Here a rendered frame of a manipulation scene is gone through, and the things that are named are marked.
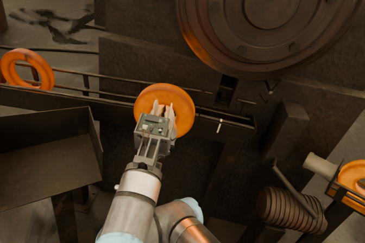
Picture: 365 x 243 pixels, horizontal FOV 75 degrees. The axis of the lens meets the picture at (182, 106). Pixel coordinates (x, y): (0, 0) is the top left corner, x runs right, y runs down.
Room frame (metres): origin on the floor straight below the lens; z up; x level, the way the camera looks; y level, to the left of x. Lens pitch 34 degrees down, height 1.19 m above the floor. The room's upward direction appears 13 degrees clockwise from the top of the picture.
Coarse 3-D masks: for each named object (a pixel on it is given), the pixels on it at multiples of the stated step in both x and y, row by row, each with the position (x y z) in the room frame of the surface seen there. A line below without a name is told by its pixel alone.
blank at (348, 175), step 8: (360, 160) 0.56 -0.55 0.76; (344, 168) 0.56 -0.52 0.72; (352, 168) 0.55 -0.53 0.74; (360, 168) 0.54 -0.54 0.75; (344, 176) 0.55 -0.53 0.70; (352, 176) 0.54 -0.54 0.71; (360, 176) 0.53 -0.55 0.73; (344, 184) 0.54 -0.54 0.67; (352, 184) 0.53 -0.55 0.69; (360, 192) 0.52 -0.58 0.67; (352, 200) 0.52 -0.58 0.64
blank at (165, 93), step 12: (156, 84) 0.50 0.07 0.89; (168, 84) 0.50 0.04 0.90; (144, 96) 0.48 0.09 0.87; (156, 96) 0.48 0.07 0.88; (168, 96) 0.48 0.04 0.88; (180, 96) 0.48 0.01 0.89; (144, 108) 0.48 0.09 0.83; (180, 108) 0.48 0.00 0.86; (192, 108) 0.48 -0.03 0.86; (180, 120) 0.48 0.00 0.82; (192, 120) 0.48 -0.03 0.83; (180, 132) 0.47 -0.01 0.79
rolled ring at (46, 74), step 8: (8, 56) 0.70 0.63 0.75; (16, 56) 0.70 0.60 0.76; (24, 56) 0.70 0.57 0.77; (32, 56) 0.71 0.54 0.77; (40, 56) 0.73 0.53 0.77; (8, 64) 0.70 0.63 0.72; (32, 64) 0.70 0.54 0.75; (40, 64) 0.70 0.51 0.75; (48, 64) 0.73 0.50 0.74; (8, 72) 0.71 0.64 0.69; (16, 72) 0.73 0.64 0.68; (40, 72) 0.70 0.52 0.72; (48, 72) 0.71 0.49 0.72; (8, 80) 0.71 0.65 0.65; (16, 80) 0.71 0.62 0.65; (48, 80) 0.70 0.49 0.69; (16, 88) 0.70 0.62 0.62; (40, 88) 0.70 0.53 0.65; (48, 88) 0.70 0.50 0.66
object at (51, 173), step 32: (0, 128) 0.45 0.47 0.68; (32, 128) 0.49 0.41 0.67; (64, 128) 0.53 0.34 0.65; (96, 128) 0.49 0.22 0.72; (0, 160) 0.42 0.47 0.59; (32, 160) 0.43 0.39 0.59; (64, 160) 0.45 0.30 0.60; (96, 160) 0.47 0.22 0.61; (0, 192) 0.33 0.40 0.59; (32, 192) 0.34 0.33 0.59; (64, 192) 0.36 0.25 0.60; (64, 224) 0.41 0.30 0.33
